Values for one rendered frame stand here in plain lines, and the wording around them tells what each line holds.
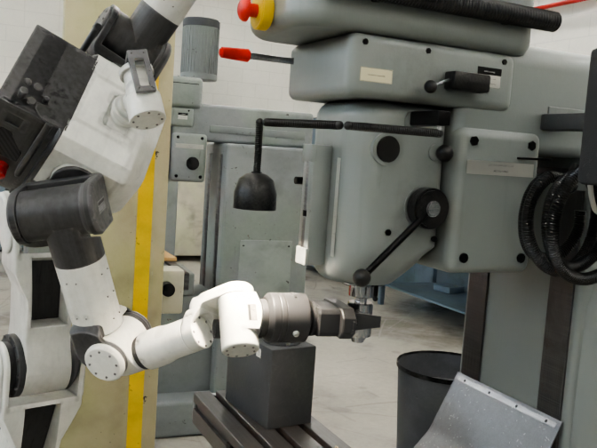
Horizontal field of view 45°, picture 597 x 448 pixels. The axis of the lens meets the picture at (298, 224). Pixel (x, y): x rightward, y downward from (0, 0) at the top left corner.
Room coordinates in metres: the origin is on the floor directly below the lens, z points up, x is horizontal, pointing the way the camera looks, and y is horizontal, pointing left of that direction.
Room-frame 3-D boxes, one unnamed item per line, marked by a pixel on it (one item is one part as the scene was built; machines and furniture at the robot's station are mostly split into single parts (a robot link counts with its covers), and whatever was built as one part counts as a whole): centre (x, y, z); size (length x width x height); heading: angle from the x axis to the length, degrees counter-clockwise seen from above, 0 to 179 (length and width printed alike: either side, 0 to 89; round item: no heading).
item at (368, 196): (1.32, -0.13, 1.47); 0.21 x 0.19 x 0.32; 25
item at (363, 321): (1.29, -0.13, 1.24); 0.06 x 0.02 x 0.03; 108
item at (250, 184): (1.22, 0.08, 1.47); 0.07 x 0.07 x 0.06
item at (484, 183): (1.40, -0.30, 1.47); 0.24 x 0.19 x 0.26; 25
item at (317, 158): (1.28, -0.02, 1.45); 0.04 x 0.04 x 0.21; 25
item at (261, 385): (1.72, 0.05, 1.00); 0.22 x 0.12 x 0.20; 32
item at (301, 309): (1.29, -0.04, 1.24); 0.13 x 0.12 x 0.10; 18
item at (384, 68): (1.34, -0.16, 1.68); 0.34 x 0.24 x 0.10; 115
